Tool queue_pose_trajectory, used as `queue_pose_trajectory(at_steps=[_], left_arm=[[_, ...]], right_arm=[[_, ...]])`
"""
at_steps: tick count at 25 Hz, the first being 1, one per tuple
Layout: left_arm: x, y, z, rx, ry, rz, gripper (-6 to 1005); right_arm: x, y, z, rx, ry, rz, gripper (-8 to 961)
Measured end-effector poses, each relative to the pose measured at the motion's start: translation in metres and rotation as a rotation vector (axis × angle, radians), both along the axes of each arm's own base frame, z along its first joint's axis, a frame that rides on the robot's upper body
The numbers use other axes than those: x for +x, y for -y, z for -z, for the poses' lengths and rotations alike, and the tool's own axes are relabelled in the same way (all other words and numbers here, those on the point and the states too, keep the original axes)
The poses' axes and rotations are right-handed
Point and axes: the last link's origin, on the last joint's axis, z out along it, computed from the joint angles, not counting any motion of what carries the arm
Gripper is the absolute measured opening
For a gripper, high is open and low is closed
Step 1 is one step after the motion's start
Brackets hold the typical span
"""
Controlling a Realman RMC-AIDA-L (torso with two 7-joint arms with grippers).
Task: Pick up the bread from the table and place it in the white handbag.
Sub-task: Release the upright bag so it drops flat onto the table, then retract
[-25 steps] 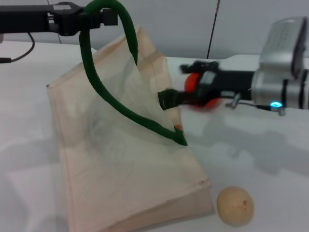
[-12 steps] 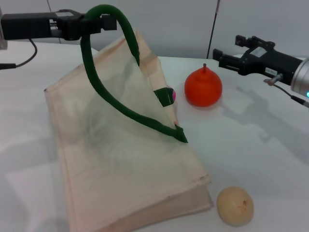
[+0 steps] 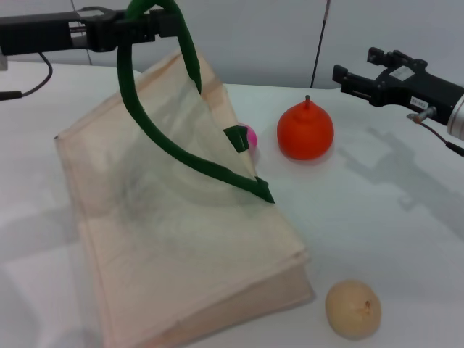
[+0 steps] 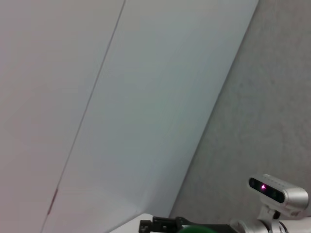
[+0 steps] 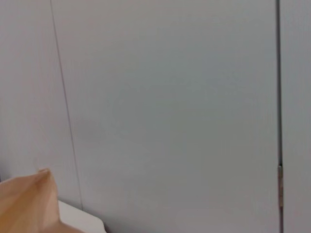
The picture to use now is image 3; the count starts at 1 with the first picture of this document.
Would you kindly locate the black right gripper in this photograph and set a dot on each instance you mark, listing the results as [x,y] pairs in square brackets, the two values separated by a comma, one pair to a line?
[417,87]

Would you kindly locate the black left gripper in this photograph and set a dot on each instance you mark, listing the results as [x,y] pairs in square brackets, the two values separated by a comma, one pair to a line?
[43,32]

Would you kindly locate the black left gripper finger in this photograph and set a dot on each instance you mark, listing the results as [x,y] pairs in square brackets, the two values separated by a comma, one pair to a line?
[166,23]

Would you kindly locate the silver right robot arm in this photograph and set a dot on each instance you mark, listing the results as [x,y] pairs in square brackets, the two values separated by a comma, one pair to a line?
[457,119]

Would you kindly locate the orange toy persimmon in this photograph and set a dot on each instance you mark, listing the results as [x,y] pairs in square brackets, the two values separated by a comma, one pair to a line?
[304,134]

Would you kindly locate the pink peach toy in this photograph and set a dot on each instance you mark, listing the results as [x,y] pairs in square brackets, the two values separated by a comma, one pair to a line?
[251,136]

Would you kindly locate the beige round fruit toy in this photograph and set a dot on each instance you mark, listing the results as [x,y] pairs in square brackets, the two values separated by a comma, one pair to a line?
[353,308]

